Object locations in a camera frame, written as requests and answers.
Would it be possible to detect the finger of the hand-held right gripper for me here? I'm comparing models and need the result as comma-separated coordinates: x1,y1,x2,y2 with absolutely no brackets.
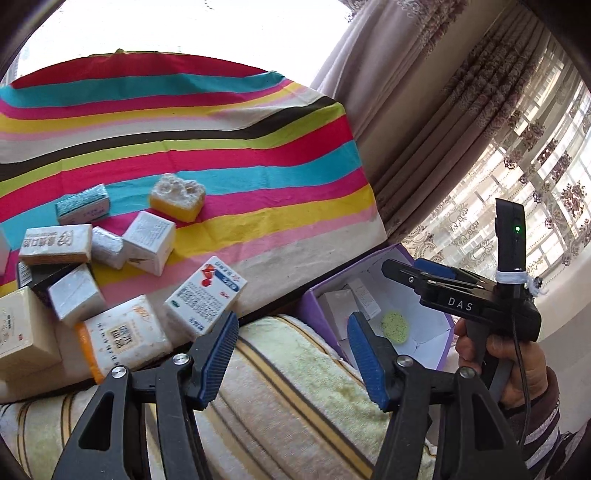
381,258,435,291
414,257,492,289

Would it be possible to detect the cream box with tan side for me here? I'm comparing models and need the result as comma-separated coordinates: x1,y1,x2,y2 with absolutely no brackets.
18,224,94,267

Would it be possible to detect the plain white carton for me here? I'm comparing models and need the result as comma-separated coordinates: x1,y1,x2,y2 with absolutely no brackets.
318,290,357,343

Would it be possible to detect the black cable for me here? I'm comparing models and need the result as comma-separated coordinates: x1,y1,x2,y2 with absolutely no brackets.
512,318,533,446

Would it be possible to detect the large tan cardboard box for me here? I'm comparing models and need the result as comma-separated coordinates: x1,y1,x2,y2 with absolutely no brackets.
0,287,63,382

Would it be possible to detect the round green sponge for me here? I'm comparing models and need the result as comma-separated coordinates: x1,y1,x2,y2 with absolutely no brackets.
381,311,410,345

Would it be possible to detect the silvery white wrapped block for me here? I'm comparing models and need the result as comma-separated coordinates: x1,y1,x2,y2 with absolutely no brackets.
48,263,108,328

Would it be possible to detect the narrow white carton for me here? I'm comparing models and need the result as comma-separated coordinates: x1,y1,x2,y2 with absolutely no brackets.
346,279,382,320

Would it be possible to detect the small silver foil packet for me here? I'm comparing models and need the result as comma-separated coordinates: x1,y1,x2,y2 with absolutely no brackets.
91,226,127,271

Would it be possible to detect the colourful striped cloth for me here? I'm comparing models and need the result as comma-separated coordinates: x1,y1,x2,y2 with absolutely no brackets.
0,48,387,403

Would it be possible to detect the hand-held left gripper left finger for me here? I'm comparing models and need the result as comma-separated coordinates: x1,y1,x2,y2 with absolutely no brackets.
51,310,240,480

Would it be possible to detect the purple cardboard box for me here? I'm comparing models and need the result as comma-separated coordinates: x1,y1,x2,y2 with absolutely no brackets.
295,244,456,373

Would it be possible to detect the mauve pleated curtain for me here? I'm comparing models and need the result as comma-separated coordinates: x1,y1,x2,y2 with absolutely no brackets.
309,0,583,243

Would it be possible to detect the black box with barcode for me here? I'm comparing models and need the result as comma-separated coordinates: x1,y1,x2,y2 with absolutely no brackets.
16,261,88,308

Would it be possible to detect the teal glitter box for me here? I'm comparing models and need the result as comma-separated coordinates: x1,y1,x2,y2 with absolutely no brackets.
55,184,110,226

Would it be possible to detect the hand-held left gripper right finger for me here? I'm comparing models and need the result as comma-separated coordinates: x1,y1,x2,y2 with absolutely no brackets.
347,311,529,480

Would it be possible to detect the beige striped towel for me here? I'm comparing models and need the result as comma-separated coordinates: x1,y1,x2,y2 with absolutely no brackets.
0,314,439,480

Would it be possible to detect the person's right hand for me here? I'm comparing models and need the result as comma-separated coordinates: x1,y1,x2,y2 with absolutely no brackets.
453,318,549,410

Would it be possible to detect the white medicine box blue label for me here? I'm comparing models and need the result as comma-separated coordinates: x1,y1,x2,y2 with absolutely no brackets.
163,256,247,344

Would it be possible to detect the white box with small print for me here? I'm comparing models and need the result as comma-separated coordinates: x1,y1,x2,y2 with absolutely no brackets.
122,211,177,277

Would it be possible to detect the white and orange tissue packet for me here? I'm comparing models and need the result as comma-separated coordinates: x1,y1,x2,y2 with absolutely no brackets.
74,294,174,385

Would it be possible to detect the yellow soap with white sponge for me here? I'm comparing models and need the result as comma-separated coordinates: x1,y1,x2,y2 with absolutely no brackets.
149,174,206,223

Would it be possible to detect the person's right forearm striped sleeve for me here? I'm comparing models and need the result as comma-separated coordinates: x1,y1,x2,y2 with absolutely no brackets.
501,369,574,480

